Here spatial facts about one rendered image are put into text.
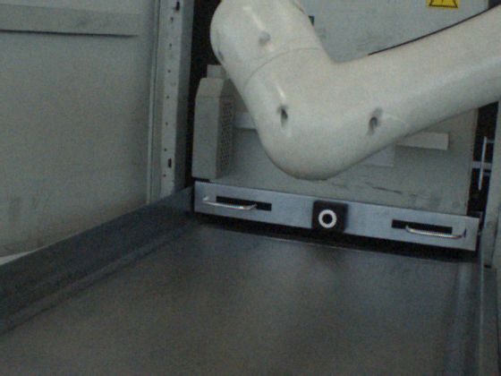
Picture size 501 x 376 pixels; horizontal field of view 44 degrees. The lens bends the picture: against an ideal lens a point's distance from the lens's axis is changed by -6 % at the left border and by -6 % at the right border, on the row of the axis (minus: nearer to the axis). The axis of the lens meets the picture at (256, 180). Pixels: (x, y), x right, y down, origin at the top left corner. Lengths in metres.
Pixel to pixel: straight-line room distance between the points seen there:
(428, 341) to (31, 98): 0.72
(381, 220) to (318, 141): 0.59
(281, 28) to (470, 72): 0.19
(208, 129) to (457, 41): 0.58
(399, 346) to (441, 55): 0.35
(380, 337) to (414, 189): 0.42
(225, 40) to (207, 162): 0.49
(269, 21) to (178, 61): 0.58
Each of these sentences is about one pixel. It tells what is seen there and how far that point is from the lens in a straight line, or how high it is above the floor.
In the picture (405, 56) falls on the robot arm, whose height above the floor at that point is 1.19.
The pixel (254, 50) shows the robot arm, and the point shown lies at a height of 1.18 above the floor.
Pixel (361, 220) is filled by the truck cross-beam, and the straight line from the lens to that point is 1.18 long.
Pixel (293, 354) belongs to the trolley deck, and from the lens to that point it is 0.75.
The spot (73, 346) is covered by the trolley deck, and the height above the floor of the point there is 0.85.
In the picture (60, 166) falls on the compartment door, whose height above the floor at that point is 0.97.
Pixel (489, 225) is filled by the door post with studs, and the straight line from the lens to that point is 1.12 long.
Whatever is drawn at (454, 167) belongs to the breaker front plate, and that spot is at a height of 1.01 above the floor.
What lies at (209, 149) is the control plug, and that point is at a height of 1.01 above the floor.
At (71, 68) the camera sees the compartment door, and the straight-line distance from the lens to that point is 1.14.
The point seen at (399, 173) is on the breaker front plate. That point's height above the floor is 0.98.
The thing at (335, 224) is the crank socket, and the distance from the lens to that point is 1.17.
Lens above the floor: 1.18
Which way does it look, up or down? 11 degrees down
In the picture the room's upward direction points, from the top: 3 degrees clockwise
